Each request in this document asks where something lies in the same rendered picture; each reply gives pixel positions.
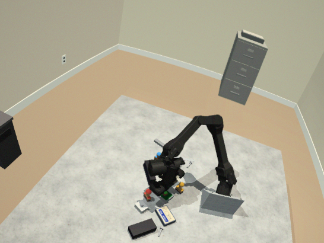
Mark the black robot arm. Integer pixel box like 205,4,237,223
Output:
147,114,237,197

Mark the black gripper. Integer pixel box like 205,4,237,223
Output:
149,168,185,196

